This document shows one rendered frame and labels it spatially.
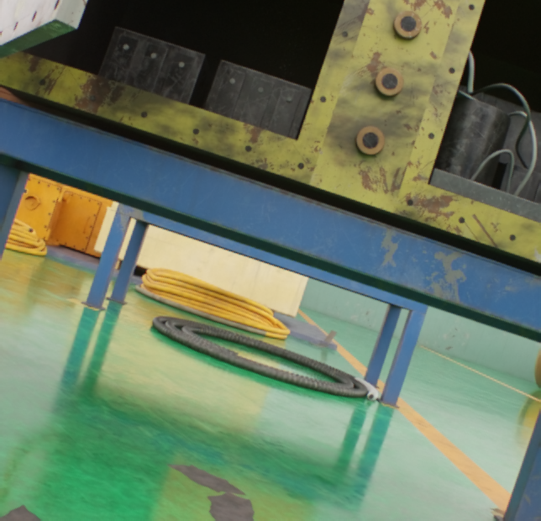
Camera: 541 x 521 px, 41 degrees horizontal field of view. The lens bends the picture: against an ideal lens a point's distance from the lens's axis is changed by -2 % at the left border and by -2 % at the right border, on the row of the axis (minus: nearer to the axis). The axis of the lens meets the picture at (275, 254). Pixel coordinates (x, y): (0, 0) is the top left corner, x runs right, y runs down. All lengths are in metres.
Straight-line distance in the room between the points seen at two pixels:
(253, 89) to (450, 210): 0.50
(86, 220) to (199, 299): 2.77
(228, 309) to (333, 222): 4.38
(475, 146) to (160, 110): 0.61
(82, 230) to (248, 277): 2.00
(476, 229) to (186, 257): 5.99
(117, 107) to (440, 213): 0.62
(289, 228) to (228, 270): 5.86
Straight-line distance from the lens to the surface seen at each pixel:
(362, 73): 1.39
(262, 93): 1.58
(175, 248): 7.26
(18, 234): 6.35
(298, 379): 3.63
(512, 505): 2.31
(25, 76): 1.46
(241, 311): 5.78
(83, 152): 1.43
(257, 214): 1.37
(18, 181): 2.19
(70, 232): 8.19
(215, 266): 7.23
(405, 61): 1.41
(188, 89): 1.60
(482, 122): 1.50
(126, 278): 4.79
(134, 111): 1.39
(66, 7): 0.84
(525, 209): 1.43
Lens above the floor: 0.48
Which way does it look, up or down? 2 degrees up
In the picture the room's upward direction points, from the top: 18 degrees clockwise
